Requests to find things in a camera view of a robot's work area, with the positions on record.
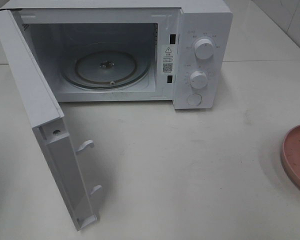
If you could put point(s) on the glass microwave turntable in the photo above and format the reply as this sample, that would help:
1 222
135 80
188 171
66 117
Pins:
106 65

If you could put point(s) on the round white door button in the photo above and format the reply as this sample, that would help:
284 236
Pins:
194 99

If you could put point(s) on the white microwave oven body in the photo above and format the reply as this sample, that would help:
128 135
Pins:
171 27

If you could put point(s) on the upper white power knob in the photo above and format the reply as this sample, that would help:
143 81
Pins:
204 48

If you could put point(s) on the pink round plate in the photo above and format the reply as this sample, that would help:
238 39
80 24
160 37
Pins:
290 155

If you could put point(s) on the white microwave door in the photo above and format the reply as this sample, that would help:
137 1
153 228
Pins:
47 120

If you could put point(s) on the white timer knob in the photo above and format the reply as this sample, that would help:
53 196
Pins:
198 79

